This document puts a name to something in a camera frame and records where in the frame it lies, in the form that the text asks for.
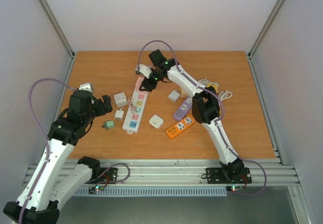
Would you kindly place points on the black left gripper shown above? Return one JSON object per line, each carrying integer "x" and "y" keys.
{"x": 107, "y": 102}

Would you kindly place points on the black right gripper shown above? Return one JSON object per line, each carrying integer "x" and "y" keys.
{"x": 147, "y": 84}

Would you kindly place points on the white cube socket adapter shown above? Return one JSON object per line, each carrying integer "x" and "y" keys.
{"x": 120, "y": 99}

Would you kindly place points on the white charger with pink cable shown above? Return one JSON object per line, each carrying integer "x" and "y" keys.
{"x": 120, "y": 113}

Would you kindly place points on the white power strip pastel sockets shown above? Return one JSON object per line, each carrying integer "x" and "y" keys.
{"x": 135, "y": 111}

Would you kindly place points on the beige cube socket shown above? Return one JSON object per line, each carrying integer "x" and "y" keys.
{"x": 183, "y": 93}

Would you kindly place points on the pink cube socket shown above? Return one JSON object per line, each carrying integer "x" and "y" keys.
{"x": 138, "y": 83}

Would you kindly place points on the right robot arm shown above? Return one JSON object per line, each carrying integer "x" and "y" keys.
{"x": 205, "y": 108}

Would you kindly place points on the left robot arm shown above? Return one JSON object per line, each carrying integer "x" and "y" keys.
{"x": 42, "y": 201}

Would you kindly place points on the green small charger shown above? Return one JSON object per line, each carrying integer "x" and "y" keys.
{"x": 108, "y": 125}

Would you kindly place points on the white square charger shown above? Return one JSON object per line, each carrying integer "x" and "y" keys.
{"x": 174, "y": 96}

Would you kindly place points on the white flat charger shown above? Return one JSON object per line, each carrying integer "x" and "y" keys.
{"x": 156, "y": 122}

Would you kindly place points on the purple power strip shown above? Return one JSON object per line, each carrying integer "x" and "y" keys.
{"x": 184, "y": 108}

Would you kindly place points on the orange power strip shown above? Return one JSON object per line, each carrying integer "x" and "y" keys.
{"x": 180, "y": 127}

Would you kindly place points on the yellow cube socket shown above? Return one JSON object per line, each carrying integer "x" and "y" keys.
{"x": 216, "y": 87}

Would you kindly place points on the left small circuit board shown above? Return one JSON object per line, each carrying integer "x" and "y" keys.
{"x": 95, "y": 190}

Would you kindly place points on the small circuit board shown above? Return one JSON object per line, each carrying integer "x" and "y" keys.
{"x": 95, "y": 190}
{"x": 235, "y": 188}

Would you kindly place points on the right small circuit board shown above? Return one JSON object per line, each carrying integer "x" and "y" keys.
{"x": 235, "y": 188}

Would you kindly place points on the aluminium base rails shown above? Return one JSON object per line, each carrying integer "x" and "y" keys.
{"x": 184, "y": 172}

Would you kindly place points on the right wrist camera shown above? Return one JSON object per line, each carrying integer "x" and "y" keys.
{"x": 143, "y": 70}

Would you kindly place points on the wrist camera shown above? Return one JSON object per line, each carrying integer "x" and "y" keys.
{"x": 87, "y": 87}
{"x": 143, "y": 70}

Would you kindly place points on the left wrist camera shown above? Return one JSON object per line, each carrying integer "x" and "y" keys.
{"x": 87, "y": 87}

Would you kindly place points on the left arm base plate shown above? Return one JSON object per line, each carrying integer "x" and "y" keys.
{"x": 108, "y": 176}

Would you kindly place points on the grey slotted cable duct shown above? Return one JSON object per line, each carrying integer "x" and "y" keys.
{"x": 176, "y": 191}

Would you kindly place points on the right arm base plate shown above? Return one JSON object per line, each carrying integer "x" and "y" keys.
{"x": 214, "y": 175}

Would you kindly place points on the aluminium frame post left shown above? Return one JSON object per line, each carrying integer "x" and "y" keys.
{"x": 56, "y": 26}

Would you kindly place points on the aluminium frame post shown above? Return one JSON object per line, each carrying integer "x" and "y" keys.
{"x": 267, "y": 25}
{"x": 56, "y": 26}

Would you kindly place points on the aluminium frame post right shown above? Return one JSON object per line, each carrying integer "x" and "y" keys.
{"x": 267, "y": 25}

